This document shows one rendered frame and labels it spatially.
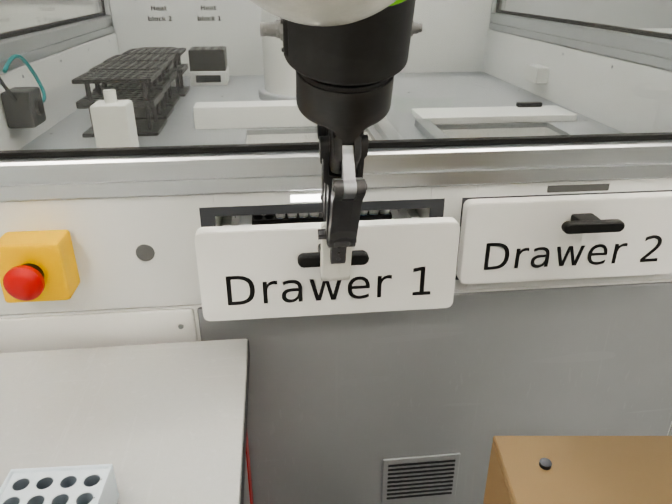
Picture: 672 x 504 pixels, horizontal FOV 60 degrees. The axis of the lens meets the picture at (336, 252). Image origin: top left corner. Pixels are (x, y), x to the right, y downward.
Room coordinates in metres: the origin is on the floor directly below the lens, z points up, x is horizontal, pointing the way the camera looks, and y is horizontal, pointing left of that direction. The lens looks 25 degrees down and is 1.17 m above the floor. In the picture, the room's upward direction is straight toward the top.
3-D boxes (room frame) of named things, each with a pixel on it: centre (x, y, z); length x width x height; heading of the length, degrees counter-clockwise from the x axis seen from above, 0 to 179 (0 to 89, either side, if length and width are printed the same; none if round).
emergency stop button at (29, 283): (0.55, 0.34, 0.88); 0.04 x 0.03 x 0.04; 96
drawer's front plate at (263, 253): (0.58, 0.01, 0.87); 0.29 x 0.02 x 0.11; 96
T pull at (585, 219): (0.65, -0.30, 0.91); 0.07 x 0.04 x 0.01; 96
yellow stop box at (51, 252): (0.59, 0.34, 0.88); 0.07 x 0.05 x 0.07; 96
